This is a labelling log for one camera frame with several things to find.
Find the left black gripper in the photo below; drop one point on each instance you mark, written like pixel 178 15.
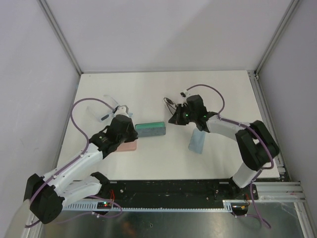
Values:
pixel 133 134

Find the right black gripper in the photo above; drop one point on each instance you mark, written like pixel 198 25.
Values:
pixel 177 118

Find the blue glasses case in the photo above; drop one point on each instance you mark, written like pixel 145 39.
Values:
pixel 150 129

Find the light blue cleaning cloth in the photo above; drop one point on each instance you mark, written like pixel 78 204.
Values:
pixel 197 141

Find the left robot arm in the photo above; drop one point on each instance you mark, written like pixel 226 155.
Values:
pixel 50 193

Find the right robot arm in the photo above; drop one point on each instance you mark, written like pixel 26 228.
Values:
pixel 256 144

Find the pink glasses case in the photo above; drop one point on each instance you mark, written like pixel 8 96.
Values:
pixel 127 147

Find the black frame sunglasses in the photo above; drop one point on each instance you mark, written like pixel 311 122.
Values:
pixel 171 105

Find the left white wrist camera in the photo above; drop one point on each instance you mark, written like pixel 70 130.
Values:
pixel 122 110

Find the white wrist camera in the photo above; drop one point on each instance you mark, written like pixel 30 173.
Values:
pixel 122 110
pixel 185 94

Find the white frame sunglasses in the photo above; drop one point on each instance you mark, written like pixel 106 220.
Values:
pixel 103 109

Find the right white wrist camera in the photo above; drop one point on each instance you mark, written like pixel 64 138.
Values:
pixel 185 94

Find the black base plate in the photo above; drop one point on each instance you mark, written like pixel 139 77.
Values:
pixel 173 191

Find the grey slotted cable duct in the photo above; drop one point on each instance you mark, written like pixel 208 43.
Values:
pixel 102 206

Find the aluminium front rail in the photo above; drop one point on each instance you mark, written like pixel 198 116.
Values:
pixel 279 192

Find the left aluminium frame post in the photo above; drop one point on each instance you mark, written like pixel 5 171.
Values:
pixel 49 15

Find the aluminium frame post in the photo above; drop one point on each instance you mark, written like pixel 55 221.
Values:
pixel 283 24
pixel 49 15

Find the right aluminium frame post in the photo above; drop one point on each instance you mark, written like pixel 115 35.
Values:
pixel 283 24

